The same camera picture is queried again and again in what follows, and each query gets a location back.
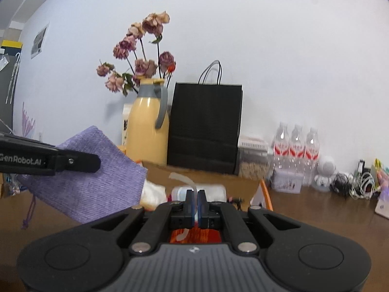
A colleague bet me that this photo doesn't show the tangled cables pile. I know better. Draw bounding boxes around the tangled cables pile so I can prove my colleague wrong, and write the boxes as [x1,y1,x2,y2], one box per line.
[329,159,380,201]

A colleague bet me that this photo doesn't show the yellow thermos jug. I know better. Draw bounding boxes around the yellow thermos jug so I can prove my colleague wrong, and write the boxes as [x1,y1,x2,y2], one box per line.
[125,78,169,165]

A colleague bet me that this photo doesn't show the white cloth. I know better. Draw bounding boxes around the white cloth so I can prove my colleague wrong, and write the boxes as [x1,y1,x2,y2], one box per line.
[139,171,201,241]

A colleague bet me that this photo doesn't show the water bottle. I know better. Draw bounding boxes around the water bottle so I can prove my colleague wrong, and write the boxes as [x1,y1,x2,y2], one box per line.
[290,125,305,173]
[272,122,290,169]
[303,127,320,186]

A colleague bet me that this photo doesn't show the clear seed container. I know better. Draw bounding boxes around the clear seed container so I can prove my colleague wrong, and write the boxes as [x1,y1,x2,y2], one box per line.
[238,148,270,181]

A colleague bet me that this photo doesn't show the water bottle middle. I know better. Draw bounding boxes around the water bottle middle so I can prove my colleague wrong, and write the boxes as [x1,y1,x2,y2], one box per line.
[290,125,305,173]

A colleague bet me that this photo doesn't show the dried pink rose bouquet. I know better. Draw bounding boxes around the dried pink rose bouquet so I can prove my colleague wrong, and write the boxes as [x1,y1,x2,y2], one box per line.
[96,11,177,96]

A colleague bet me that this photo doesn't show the white metal tin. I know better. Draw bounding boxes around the white metal tin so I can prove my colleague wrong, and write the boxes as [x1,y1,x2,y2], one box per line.
[270,168,304,194]

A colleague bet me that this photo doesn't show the water bottle right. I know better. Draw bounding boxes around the water bottle right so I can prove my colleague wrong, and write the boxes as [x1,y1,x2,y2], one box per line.
[303,127,320,186]

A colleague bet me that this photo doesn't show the black paper shopping bag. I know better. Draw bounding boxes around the black paper shopping bag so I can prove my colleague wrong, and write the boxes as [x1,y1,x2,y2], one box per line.
[167,60,243,175]

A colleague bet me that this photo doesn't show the white flat box on container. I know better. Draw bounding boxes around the white flat box on container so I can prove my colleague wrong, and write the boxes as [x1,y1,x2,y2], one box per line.
[238,136,269,152]

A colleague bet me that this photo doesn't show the purple white tissue box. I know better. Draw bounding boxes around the purple white tissue box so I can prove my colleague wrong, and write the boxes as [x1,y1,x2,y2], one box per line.
[374,187,389,219]

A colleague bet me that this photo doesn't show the water bottle left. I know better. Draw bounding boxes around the water bottle left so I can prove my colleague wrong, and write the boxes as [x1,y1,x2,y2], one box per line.
[272,122,290,169]

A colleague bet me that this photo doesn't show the red orange cardboard box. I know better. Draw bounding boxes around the red orange cardboard box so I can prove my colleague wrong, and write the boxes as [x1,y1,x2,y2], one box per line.
[117,144,274,245]

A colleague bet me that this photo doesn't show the white robot figurine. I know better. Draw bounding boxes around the white robot figurine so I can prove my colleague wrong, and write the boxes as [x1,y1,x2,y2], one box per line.
[311,155,336,192]

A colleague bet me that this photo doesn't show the purple drawstring pouch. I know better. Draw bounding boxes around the purple drawstring pouch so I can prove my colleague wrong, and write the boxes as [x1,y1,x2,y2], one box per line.
[18,126,147,224]

